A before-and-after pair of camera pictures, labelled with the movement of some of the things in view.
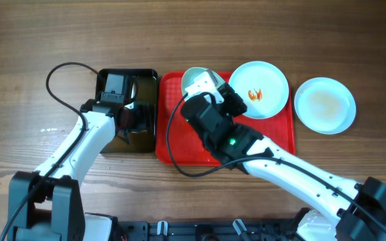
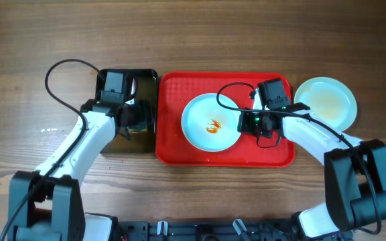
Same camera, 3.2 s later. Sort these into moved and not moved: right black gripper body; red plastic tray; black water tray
Moved: right black gripper body
Not moved: red plastic tray; black water tray
